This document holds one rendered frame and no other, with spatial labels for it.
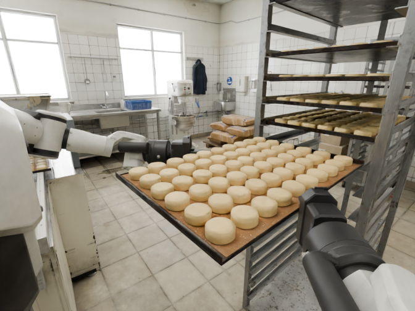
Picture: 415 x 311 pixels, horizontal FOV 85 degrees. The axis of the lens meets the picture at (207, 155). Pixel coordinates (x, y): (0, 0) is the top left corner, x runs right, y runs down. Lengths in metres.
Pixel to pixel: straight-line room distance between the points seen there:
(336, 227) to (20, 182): 0.39
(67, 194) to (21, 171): 1.42
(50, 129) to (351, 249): 0.73
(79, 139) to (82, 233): 1.14
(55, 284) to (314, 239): 0.96
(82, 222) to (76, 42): 3.48
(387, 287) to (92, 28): 4.78
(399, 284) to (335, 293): 0.06
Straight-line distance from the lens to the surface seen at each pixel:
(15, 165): 0.29
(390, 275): 0.31
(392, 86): 0.83
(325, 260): 0.34
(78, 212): 1.77
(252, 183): 0.53
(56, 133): 0.77
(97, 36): 4.81
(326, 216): 0.42
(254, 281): 1.50
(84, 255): 1.95
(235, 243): 0.39
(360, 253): 0.36
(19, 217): 0.29
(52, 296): 1.17
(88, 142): 0.80
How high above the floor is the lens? 1.41
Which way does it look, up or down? 19 degrees down
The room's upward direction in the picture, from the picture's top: straight up
